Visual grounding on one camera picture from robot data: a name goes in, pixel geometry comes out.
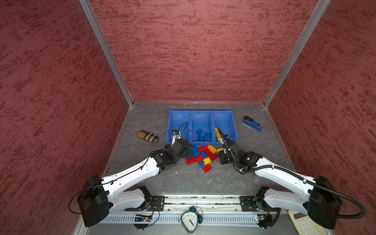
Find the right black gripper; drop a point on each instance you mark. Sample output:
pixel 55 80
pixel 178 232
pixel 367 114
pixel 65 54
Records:
pixel 222 156

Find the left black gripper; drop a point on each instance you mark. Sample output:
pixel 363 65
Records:
pixel 188 154

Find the yellow legos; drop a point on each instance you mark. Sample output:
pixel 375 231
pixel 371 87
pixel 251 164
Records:
pixel 218 136

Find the blue legos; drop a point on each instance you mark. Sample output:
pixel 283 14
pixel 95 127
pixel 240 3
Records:
pixel 203 136

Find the blue three-compartment bin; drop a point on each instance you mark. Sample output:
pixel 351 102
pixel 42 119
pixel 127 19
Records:
pixel 188 121

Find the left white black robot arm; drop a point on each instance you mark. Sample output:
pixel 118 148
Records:
pixel 101 196

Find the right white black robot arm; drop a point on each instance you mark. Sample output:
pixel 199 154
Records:
pixel 305 194

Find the long red lego brick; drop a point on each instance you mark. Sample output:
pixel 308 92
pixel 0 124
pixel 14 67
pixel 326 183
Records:
pixel 190 161

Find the yellow lego brick top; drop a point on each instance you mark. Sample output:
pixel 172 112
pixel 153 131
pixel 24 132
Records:
pixel 212 149

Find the yellow lego brick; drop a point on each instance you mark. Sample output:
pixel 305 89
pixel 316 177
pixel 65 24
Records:
pixel 212 149
pixel 207 161

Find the long red lego top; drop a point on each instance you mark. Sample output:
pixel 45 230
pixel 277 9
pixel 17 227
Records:
pixel 204 151

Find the yellow lego brick centre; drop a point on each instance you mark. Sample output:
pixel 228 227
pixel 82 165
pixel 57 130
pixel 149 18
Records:
pixel 207 161

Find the red lego brick bottom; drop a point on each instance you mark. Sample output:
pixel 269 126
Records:
pixel 207 168

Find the plaid glasses case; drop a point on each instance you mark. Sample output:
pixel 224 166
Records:
pixel 148 136

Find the blue black stapler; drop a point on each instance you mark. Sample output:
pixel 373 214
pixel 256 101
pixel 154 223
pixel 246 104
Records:
pixel 251 123

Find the heart-shaped white clock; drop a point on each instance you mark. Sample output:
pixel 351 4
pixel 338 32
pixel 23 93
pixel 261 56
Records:
pixel 191 219

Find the cream calculator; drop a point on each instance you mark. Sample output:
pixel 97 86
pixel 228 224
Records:
pixel 304 225

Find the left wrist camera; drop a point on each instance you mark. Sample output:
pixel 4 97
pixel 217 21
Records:
pixel 175 136

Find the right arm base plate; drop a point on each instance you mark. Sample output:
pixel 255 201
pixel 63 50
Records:
pixel 248 204

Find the aluminium rail frame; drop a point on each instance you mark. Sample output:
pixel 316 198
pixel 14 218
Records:
pixel 222 215

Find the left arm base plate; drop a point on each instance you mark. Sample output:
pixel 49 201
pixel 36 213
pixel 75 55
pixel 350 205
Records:
pixel 157 202

